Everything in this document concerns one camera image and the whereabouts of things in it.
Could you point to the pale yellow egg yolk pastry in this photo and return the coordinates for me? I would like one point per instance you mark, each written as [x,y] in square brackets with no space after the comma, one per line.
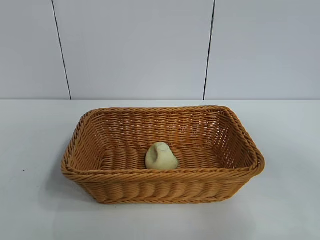
[162,158]

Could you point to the brown woven wicker basket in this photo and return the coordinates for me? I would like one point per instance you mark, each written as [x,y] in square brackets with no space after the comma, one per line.
[162,185]

